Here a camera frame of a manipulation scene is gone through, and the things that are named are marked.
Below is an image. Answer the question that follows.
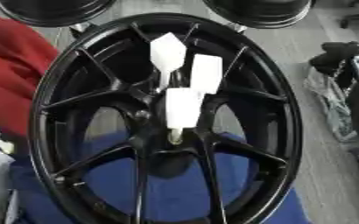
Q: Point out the grey crumpled bag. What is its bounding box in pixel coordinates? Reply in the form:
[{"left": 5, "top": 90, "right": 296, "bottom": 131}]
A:
[{"left": 302, "top": 69, "right": 359, "bottom": 144}]

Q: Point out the black spoked wheel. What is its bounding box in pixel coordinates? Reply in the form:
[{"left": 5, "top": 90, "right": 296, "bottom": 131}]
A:
[{"left": 27, "top": 11, "right": 306, "bottom": 224}]

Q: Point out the person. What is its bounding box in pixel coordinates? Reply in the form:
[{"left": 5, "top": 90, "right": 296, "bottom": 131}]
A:
[{"left": 0, "top": 12, "right": 62, "bottom": 143}]

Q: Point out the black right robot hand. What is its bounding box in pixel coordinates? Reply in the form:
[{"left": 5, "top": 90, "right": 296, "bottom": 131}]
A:
[{"left": 308, "top": 41, "right": 359, "bottom": 77}]

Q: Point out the white pin with flat head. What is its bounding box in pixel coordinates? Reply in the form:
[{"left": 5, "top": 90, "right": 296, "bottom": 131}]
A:
[
  {"left": 164, "top": 87, "right": 204, "bottom": 146},
  {"left": 188, "top": 53, "right": 224, "bottom": 96}
]

